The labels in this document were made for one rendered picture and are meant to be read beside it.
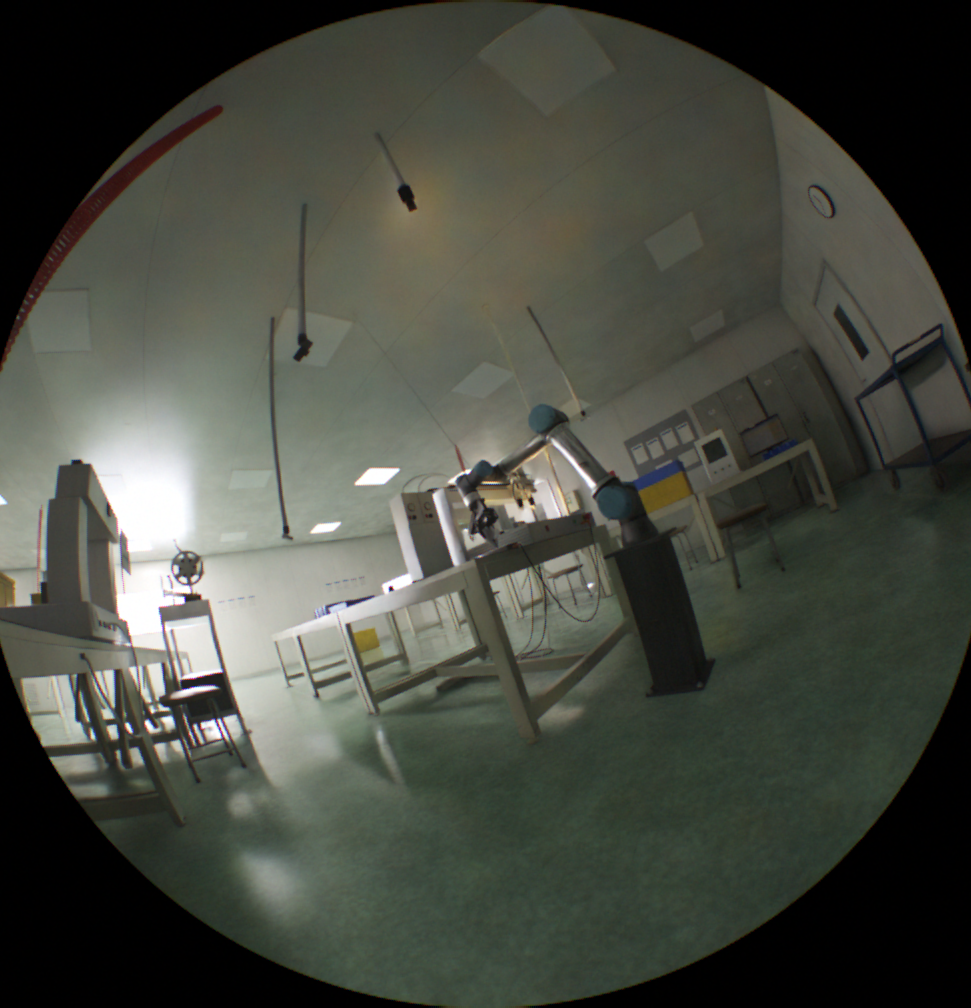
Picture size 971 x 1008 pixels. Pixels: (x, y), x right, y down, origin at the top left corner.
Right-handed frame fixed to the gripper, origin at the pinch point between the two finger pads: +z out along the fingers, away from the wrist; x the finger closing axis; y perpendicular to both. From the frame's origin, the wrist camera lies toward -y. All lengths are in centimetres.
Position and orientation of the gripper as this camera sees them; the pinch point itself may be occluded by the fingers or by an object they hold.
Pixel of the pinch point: (495, 545)
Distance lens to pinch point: 150.1
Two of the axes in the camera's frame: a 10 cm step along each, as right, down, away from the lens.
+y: 5.0, -5.9, -6.3
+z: 4.6, 8.0, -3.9
